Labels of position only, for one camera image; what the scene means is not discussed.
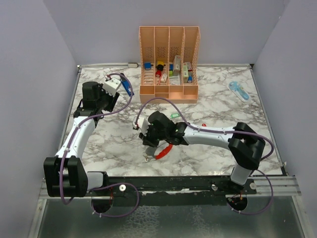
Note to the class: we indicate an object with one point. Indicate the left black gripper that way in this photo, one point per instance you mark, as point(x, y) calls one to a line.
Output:
point(112, 99)

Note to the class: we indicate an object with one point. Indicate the blue glue stick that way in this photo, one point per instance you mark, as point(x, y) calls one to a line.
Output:
point(189, 79)

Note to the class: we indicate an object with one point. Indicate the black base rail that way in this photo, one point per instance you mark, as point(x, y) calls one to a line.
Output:
point(170, 191)

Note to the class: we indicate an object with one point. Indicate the peach plastic desk organizer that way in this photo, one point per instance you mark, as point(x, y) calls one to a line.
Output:
point(169, 56)

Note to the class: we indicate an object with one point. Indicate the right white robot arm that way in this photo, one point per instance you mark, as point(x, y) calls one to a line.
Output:
point(246, 146)

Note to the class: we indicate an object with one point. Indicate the red handled key organizer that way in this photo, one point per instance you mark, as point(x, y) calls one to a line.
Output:
point(156, 153)

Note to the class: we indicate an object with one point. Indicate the blue stamp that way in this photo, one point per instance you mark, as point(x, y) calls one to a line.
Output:
point(148, 65)

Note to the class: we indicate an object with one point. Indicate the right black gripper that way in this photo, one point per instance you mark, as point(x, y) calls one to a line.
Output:
point(145, 138)

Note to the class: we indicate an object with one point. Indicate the green key tag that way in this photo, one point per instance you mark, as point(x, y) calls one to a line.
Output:
point(175, 115)

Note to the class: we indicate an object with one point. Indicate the white red box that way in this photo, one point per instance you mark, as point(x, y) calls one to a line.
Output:
point(187, 71)

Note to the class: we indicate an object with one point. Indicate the pink pencil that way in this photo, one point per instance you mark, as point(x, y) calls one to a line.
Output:
point(161, 77)

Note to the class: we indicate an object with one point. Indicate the blue stapler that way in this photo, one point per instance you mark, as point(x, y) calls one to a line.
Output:
point(126, 85)

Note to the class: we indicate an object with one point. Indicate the red black stamp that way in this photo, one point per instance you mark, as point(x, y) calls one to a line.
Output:
point(159, 70)

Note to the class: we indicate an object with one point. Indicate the white wall plug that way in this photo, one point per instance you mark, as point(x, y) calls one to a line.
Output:
point(133, 65)

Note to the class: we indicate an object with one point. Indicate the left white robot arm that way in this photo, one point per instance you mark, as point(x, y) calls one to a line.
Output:
point(64, 173)

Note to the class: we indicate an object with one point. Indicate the blue white blister pack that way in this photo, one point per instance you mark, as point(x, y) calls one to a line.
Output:
point(239, 91)

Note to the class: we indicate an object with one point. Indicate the green white box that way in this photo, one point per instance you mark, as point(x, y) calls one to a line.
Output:
point(176, 65)

